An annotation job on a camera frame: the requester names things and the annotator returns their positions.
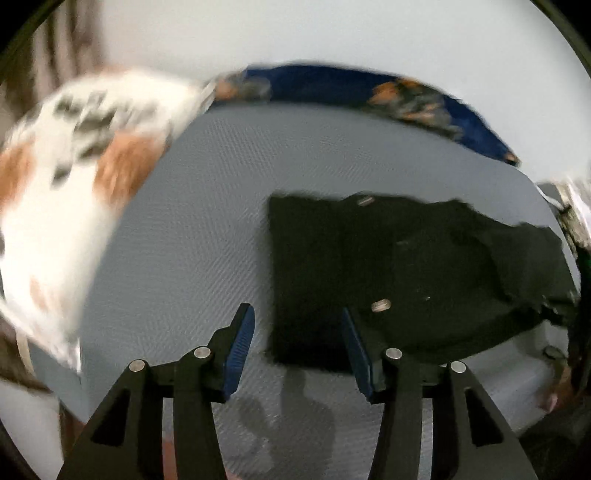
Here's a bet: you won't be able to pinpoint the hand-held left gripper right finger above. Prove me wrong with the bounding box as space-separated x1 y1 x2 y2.
341 308 539 480

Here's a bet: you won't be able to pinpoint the brown wooden headboard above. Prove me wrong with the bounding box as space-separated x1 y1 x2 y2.
0 0 107 93

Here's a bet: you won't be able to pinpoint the grey mesh mattress pad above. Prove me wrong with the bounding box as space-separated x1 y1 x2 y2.
28 102 583 480

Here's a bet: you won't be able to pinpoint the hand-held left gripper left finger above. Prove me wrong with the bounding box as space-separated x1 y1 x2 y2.
58 303 256 480

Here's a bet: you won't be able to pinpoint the grey cloth with white trim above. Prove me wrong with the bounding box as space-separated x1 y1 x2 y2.
536 181 570 209

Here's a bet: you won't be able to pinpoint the black and white knitted cloth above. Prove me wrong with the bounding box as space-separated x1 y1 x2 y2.
561 175 591 259

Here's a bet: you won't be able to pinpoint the white floral pillow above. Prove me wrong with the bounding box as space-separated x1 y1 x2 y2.
0 67 215 374

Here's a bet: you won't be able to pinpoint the blue floral blanket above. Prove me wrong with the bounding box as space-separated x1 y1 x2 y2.
210 62 522 167

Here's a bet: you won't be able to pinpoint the black pants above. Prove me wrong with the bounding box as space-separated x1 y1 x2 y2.
268 193 580 376

